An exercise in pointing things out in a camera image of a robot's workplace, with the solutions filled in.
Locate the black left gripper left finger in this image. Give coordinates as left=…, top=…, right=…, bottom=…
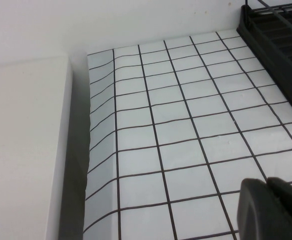
left=237, top=177, right=292, bottom=240

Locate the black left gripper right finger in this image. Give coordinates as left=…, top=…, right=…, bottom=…
left=266, top=176, right=292, bottom=233

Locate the white black-grid tablecloth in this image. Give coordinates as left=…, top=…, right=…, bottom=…
left=84, top=27, right=292, bottom=240

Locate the white box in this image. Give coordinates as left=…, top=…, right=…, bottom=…
left=0, top=53, right=74, bottom=240

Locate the black wire dish rack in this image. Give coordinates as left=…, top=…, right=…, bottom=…
left=243, top=0, right=292, bottom=38

